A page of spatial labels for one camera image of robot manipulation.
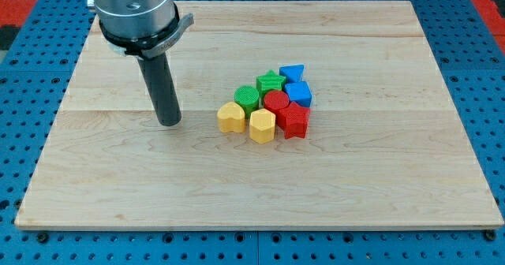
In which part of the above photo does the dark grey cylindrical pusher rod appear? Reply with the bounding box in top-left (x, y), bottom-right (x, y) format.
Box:
top-left (137, 54), bottom-right (181, 126)

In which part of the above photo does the grey flange mount bracket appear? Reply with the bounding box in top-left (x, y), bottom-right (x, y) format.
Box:
top-left (99, 6), bottom-right (194, 60)

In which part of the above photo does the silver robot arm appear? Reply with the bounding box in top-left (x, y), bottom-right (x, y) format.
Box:
top-left (87, 0), bottom-right (194, 126)

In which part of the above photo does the yellow heart block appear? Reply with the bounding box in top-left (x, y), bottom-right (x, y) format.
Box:
top-left (217, 102), bottom-right (245, 133)

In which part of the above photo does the green cylinder block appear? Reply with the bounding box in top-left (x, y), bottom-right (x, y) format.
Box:
top-left (234, 85), bottom-right (260, 118)

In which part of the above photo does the green star block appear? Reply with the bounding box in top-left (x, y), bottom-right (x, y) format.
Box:
top-left (256, 70), bottom-right (286, 99)

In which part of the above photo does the yellow hexagon block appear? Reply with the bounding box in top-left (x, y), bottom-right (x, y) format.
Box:
top-left (249, 109), bottom-right (275, 144)

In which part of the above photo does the red cylinder block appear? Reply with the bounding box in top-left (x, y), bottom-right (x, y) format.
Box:
top-left (264, 90), bottom-right (290, 114)

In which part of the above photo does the blue triangle block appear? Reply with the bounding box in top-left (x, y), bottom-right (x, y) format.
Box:
top-left (279, 64), bottom-right (305, 84)

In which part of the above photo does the blue cube block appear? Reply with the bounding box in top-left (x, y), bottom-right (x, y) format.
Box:
top-left (284, 81), bottom-right (312, 107)

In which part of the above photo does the red star block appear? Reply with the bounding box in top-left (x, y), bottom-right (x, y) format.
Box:
top-left (278, 102), bottom-right (310, 139)

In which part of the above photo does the light wooden board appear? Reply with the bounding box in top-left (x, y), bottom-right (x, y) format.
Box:
top-left (15, 1), bottom-right (503, 231)

